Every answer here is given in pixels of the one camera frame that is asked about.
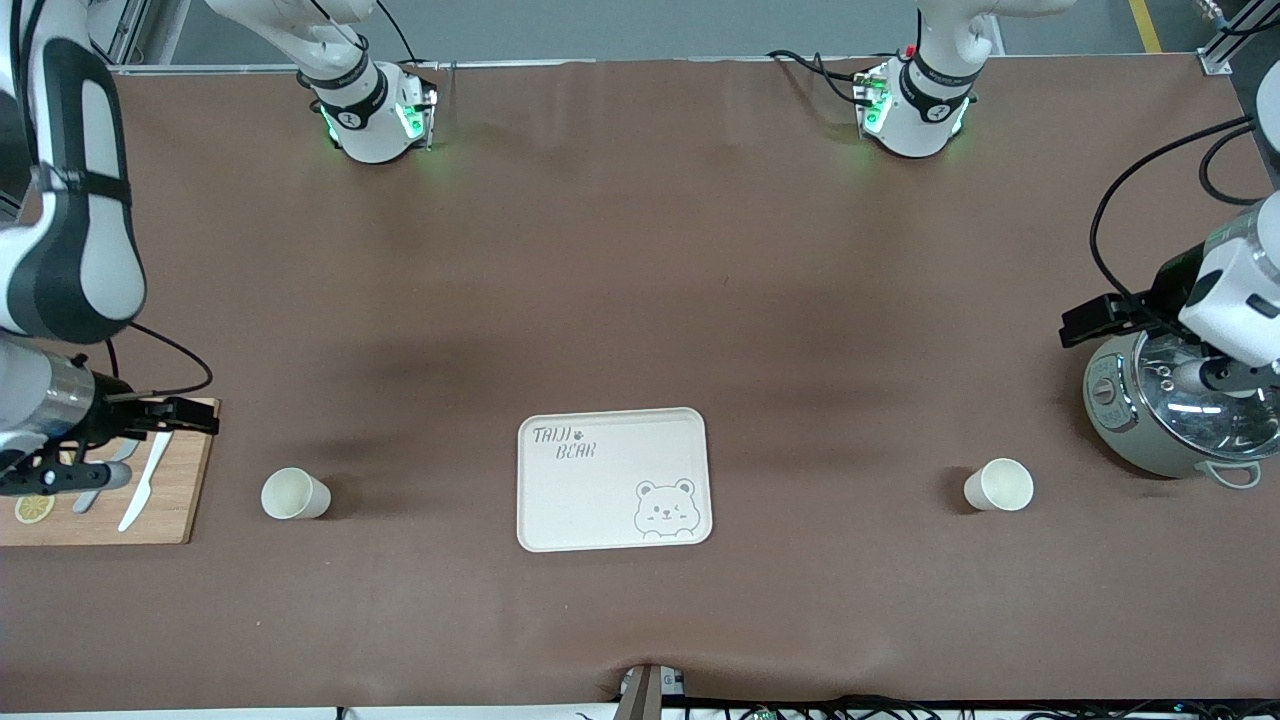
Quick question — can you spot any white paper-like cup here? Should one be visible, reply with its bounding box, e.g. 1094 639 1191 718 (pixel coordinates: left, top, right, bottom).
261 466 332 521
964 458 1035 513

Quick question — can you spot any cream bear print tray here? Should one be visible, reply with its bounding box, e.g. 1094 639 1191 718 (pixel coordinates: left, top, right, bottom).
516 407 714 553

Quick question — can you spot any wooden cutting board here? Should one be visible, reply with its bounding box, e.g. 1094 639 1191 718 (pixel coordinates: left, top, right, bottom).
0 398 221 547

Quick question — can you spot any white plastic knife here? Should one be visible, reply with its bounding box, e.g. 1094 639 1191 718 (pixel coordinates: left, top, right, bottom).
118 430 175 533

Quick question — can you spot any grey plastic knife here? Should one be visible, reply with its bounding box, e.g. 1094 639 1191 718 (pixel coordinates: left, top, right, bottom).
72 440 141 515

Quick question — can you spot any grey-green cooking pot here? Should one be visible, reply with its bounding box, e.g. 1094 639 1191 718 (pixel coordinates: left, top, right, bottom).
1083 325 1280 491

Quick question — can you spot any glass pot lid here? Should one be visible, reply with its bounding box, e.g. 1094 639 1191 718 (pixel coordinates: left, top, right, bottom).
1135 330 1280 463

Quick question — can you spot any brown table mat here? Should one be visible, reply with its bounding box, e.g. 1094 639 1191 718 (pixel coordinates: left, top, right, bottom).
0 55 1280 713

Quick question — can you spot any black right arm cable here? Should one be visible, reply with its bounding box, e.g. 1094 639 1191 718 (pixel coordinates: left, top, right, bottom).
105 320 214 403

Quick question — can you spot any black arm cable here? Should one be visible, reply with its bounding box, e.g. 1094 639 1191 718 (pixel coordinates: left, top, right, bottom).
1089 115 1259 331
105 320 214 403

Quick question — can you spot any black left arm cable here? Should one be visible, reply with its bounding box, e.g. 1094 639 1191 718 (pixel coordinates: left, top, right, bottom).
1089 115 1259 331

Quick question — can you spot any aluminium frame profile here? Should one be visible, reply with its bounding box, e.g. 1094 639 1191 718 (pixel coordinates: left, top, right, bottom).
85 0 191 67
1200 0 1280 76

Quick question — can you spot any black base cable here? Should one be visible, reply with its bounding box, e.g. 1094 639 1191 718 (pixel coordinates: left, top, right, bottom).
767 48 876 106

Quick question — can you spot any grey table edge bracket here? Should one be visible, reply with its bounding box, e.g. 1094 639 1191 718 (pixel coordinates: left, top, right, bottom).
615 662 689 720

